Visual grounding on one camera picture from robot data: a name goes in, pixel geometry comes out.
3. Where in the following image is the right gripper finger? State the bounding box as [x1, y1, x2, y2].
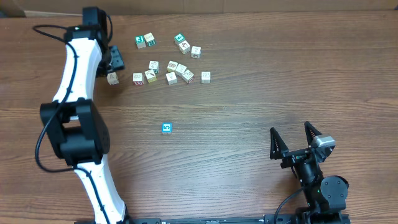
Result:
[270, 127, 289, 160]
[304, 121, 322, 146]

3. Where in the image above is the wooden letter A block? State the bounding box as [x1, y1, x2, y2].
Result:
[107, 72, 119, 85]

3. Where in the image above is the wooden block yellow side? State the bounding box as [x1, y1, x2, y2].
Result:
[144, 69, 157, 83]

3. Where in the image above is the wooden block teal side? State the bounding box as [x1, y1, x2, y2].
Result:
[149, 61, 159, 73]

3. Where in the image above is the blue number five block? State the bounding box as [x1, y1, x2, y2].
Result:
[161, 123, 172, 134]

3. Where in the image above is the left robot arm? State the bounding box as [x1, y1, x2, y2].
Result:
[35, 7, 129, 223]

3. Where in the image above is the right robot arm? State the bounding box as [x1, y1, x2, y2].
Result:
[269, 121, 350, 224]

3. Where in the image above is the green top wooden block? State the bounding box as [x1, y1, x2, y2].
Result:
[135, 35, 146, 49]

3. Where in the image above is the wooden block red front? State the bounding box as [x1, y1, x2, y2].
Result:
[132, 73, 144, 85]

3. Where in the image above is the wooden block green side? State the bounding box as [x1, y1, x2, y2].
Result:
[144, 32, 156, 47]

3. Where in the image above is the wooden block brown drawing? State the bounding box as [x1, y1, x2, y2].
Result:
[167, 61, 178, 73]

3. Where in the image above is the wooden block bulb drawing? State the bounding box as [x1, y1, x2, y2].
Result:
[166, 72, 177, 85]

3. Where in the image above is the plain wooden block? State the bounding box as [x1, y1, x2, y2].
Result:
[175, 64, 187, 77]

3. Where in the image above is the green number four block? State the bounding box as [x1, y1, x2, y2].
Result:
[174, 33, 186, 45]

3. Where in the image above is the wooden block red drawing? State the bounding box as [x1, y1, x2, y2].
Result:
[178, 40, 191, 54]

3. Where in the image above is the wooden block red edge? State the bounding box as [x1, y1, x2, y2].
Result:
[182, 70, 195, 83]

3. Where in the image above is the wooden block red side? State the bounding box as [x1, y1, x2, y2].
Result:
[191, 46, 201, 58]

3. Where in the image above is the wooden block rightmost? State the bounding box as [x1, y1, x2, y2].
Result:
[201, 72, 211, 84]

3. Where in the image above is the cardboard sheet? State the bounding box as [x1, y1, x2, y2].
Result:
[1, 0, 397, 17]

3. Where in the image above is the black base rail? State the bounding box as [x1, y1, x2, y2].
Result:
[74, 213, 351, 224]

